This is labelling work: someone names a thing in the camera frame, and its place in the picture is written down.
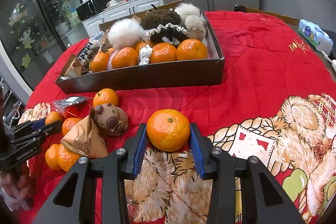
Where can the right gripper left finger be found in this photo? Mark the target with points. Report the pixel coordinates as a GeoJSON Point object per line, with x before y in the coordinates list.
{"type": "Point", "coordinates": [74, 198]}

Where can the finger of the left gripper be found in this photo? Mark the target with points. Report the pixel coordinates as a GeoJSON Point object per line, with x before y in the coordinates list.
{"type": "Point", "coordinates": [27, 127]}
{"type": "Point", "coordinates": [41, 133]}

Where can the mandarin orange cluster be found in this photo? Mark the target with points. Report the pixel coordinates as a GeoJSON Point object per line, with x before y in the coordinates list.
{"type": "Point", "coordinates": [68, 124]}

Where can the clear plastic cable bag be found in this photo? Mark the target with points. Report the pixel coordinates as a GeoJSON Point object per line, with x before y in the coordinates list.
{"type": "Point", "coordinates": [61, 106]}

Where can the brown pyramid snack packet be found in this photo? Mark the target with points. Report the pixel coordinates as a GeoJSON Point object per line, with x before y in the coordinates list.
{"type": "Point", "coordinates": [86, 138]}

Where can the brown capybara toy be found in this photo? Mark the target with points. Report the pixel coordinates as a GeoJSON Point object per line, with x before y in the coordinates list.
{"type": "Point", "coordinates": [112, 119]}

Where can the person's left hand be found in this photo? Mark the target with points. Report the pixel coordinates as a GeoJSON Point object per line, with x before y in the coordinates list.
{"type": "Point", "coordinates": [17, 188]}

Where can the black white hair clip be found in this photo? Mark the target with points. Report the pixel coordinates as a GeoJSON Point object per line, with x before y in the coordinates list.
{"type": "Point", "coordinates": [89, 51]}

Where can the tray mandarin left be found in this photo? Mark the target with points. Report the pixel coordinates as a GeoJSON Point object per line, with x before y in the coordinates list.
{"type": "Point", "coordinates": [99, 62]}

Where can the red quilted blanket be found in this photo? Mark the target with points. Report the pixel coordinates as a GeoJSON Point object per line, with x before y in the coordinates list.
{"type": "Point", "coordinates": [277, 101]}

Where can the tray mandarin middle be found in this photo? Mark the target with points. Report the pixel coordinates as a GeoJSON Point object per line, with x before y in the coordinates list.
{"type": "Point", "coordinates": [126, 57]}

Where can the white kitchen cabinet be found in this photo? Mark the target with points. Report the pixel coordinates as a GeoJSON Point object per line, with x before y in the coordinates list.
{"type": "Point", "coordinates": [116, 12]}

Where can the glass sliding door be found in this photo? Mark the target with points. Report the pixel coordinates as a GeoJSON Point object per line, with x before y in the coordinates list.
{"type": "Point", "coordinates": [35, 33]}

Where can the white small figurine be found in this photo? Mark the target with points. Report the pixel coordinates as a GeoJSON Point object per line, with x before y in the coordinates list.
{"type": "Point", "coordinates": [144, 55]}

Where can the white fluffy pompom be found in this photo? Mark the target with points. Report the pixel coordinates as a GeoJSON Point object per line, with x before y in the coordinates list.
{"type": "Point", "coordinates": [125, 33]}

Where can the tray mandarin far right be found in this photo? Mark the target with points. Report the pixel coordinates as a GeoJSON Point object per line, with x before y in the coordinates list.
{"type": "Point", "coordinates": [191, 49]}

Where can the black microwave oven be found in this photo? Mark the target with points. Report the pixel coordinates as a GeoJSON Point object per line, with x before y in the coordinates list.
{"type": "Point", "coordinates": [91, 8]}

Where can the dark cardboard tray box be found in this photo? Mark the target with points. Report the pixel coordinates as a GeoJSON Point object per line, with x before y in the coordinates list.
{"type": "Point", "coordinates": [159, 75]}

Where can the brown knitted plush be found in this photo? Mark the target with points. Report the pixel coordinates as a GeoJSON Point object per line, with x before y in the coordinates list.
{"type": "Point", "coordinates": [154, 17]}

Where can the black white frilled scrunchie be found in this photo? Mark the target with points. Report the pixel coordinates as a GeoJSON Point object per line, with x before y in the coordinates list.
{"type": "Point", "coordinates": [168, 33]}

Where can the beige fluffy pompom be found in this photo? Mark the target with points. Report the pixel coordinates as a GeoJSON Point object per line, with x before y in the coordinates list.
{"type": "Point", "coordinates": [196, 27]}

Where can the blue tissue pack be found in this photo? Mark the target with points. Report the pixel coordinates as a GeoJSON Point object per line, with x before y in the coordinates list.
{"type": "Point", "coordinates": [315, 36]}

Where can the cream fluffy pompom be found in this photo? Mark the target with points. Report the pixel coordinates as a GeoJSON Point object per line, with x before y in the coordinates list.
{"type": "Point", "coordinates": [186, 9]}

